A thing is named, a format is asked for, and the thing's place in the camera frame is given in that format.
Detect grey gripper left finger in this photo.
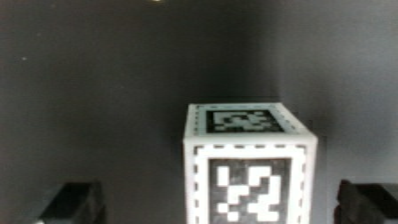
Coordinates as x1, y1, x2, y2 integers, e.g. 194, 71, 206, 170
34, 182, 106, 224

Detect white tagged cube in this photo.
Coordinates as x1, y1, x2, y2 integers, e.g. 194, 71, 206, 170
183, 103, 318, 224

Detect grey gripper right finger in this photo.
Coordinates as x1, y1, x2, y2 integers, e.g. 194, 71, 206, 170
336, 180, 398, 224

